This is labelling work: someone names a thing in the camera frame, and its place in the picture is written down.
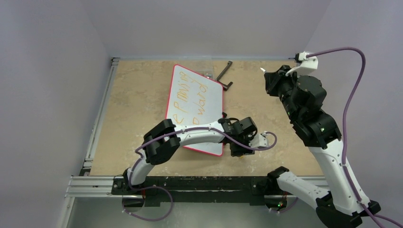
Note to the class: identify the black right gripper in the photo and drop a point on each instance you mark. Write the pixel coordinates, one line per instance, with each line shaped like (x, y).
(272, 83)

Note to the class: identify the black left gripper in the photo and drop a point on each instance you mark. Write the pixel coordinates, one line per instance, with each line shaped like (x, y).
(238, 152)

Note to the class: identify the pink framed whiteboard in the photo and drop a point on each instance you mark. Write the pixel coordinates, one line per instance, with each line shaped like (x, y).
(193, 99)

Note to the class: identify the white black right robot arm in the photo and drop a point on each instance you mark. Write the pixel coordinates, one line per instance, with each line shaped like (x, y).
(339, 206)

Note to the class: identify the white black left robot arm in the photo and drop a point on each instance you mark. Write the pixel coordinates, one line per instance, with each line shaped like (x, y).
(161, 142)

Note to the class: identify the clear plastic screw box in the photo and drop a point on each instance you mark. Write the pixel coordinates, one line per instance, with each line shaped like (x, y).
(203, 67)

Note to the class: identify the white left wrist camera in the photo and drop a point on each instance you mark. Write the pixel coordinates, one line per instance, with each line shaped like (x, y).
(260, 140)

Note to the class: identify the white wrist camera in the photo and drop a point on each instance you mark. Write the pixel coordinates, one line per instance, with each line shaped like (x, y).
(260, 140)
(305, 65)

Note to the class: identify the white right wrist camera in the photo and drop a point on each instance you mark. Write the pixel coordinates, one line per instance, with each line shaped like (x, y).
(305, 65)

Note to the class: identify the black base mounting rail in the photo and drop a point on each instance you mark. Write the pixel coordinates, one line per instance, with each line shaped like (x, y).
(254, 190)

